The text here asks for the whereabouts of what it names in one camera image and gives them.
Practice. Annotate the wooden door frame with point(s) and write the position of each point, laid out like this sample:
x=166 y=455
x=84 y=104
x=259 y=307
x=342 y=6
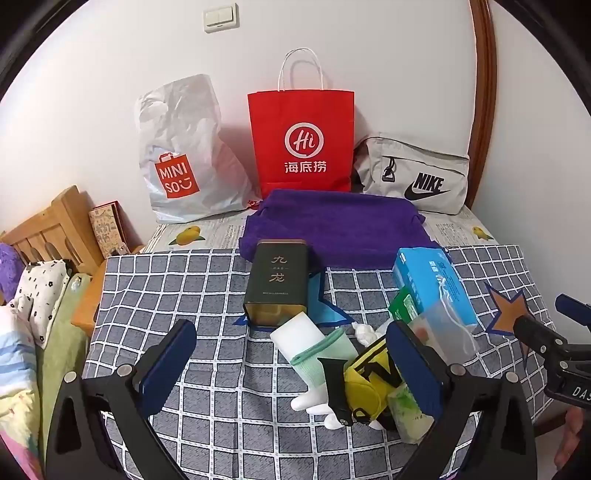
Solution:
x=482 y=69

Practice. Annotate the yellow black fabric pouch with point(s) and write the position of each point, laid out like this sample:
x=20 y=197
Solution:
x=364 y=387

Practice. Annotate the wooden bedside stool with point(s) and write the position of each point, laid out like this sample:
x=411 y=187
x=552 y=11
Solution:
x=87 y=304

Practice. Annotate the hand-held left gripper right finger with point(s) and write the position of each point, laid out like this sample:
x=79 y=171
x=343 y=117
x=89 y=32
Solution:
x=415 y=369

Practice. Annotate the green leaf wipes pack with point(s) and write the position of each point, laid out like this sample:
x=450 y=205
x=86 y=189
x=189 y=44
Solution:
x=408 y=415

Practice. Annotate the red paper bag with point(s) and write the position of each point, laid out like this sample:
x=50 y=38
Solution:
x=300 y=120

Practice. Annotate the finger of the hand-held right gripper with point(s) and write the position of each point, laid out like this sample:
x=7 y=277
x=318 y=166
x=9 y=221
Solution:
x=535 y=334
x=570 y=307

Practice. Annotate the white wall switch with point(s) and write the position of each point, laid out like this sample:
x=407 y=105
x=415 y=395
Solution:
x=221 y=17

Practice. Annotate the grey waist bag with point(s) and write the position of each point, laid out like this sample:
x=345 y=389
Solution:
x=415 y=161

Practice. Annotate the green blanket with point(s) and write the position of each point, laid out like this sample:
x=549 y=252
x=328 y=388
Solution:
x=55 y=360

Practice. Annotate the person's right hand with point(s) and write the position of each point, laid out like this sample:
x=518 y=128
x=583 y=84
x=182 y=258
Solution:
x=575 y=438

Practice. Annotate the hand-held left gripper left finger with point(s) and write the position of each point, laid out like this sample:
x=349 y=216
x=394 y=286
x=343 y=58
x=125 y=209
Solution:
x=168 y=369

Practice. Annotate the white plastic shopping bag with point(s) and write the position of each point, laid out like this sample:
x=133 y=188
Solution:
x=184 y=138

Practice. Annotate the grey checked cloth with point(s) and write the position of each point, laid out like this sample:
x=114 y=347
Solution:
x=221 y=300

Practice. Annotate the white dotted pillow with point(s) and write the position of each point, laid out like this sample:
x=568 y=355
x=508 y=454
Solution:
x=41 y=290

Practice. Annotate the white sponge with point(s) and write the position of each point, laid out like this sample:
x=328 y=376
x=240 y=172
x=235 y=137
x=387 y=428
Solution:
x=298 y=332

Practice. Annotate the blue tissue pack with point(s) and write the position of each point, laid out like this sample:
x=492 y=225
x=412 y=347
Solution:
x=425 y=277

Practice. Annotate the dark green tea tin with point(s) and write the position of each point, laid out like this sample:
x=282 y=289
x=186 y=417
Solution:
x=277 y=277

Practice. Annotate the orange star patch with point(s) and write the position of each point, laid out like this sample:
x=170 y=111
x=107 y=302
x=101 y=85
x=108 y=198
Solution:
x=508 y=314

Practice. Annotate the wooden headboard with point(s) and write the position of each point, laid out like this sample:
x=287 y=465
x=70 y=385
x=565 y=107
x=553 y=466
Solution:
x=60 y=217

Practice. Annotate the purple towel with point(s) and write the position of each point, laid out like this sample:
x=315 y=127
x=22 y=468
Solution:
x=341 y=226

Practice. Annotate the white cloth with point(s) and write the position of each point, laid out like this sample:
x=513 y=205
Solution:
x=367 y=333

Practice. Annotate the blue star patch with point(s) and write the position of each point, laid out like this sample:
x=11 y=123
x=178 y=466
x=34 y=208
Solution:
x=330 y=309

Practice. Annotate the purple plush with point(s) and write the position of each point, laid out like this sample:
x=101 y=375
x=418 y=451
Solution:
x=9 y=267

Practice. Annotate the white glove with green cuff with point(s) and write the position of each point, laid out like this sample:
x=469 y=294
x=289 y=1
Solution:
x=323 y=355

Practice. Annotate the printed newspaper sheet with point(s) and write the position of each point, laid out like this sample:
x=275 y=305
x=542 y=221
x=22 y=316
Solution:
x=207 y=230

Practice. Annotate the patterned gift box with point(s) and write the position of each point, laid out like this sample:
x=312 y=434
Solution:
x=104 y=226

